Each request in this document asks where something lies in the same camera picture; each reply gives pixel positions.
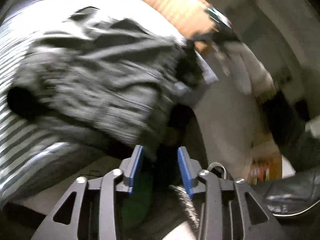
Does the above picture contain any dark green cloth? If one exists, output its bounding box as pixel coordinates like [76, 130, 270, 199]
[120, 165, 163, 232]

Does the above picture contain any person's right hand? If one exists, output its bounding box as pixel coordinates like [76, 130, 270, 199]
[215, 40, 274, 96]

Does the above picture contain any wooden slatted bed frame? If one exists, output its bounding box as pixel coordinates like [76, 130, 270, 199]
[122, 0, 222, 53]

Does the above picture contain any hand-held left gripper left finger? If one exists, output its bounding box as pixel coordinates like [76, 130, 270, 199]
[32, 145, 144, 240]

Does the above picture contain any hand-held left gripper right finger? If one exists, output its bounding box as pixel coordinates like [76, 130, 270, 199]
[177, 146, 286, 240]

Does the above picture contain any person's right forearm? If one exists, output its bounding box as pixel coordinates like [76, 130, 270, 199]
[259, 79, 320, 179]

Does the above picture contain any black leather jacket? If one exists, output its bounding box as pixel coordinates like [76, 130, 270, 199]
[251, 165, 320, 218]

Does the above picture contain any wooden shelf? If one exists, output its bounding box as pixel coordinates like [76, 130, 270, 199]
[249, 152, 283, 183]

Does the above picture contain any striped bed sheet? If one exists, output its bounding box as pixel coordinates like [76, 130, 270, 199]
[0, 0, 192, 207]

